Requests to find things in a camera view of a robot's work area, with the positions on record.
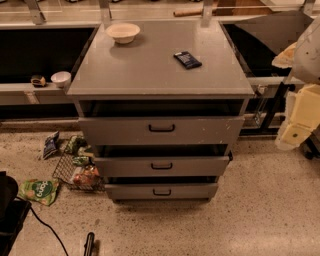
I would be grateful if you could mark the grey bottom drawer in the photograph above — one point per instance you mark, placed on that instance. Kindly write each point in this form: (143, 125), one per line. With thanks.
(161, 191)

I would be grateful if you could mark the grey drawer cabinet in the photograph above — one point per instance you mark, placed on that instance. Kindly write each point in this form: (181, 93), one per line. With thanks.
(143, 79)

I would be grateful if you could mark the black equipment at left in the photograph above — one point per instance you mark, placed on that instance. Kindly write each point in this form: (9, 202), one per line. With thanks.
(13, 213)

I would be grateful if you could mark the black handle at bottom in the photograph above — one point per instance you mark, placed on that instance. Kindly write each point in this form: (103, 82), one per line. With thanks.
(89, 245)

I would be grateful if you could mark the grey middle drawer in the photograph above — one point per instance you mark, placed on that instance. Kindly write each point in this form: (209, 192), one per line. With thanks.
(162, 166)

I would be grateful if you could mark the green snack bag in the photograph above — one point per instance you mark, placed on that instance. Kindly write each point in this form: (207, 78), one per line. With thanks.
(42, 191)

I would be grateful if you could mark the small white cup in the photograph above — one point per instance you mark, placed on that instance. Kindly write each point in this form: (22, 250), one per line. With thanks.
(61, 79)

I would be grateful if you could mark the cream bowl on cabinet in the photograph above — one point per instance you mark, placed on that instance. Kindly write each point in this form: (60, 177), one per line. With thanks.
(123, 33)

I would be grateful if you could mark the dark chip bag on floor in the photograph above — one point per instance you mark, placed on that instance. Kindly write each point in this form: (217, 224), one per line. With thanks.
(50, 145)

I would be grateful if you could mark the dark blue snack packet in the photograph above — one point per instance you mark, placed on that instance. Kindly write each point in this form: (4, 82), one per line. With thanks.
(187, 60)

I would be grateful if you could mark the small tape measure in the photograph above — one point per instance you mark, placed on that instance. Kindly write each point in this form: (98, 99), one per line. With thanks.
(38, 81)

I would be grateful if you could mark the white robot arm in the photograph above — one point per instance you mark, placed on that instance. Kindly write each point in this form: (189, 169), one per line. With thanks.
(306, 64)

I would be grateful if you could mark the orange red snack bag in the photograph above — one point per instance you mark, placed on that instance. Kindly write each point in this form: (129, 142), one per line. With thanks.
(85, 175)

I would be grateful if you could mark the grey top drawer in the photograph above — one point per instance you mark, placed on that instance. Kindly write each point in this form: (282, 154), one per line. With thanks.
(161, 130)

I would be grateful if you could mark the grey drawer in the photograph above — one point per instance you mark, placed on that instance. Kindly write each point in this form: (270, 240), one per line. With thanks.
(161, 191)
(162, 166)
(161, 130)

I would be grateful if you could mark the green packet in basket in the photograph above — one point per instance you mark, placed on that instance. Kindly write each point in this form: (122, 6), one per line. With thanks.
(74, 143)

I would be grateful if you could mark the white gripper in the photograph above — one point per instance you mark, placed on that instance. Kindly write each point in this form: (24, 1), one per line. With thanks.
(308, 56)

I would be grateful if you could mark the black wire basket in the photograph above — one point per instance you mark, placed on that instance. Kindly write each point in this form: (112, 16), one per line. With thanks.
(68, 163)

